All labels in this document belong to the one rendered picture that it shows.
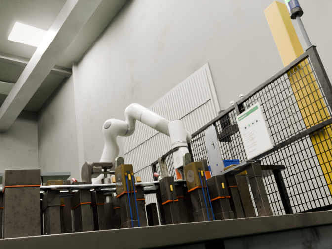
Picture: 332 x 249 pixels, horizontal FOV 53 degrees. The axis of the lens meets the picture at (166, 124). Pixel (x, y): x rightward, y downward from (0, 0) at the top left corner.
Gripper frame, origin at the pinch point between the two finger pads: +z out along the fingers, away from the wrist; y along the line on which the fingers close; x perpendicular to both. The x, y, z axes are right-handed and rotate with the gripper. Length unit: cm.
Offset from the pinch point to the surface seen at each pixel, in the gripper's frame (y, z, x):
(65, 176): -33, -11, -54
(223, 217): 17.6, 25.0, 4.2
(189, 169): 16.3, 1.1, -8.6
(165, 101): -274, -212, 183
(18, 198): 15, 11, -83
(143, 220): 0.5, 20.4, -28.3
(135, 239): 81, 36, -72
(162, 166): -20.3, -12.3, -0.4
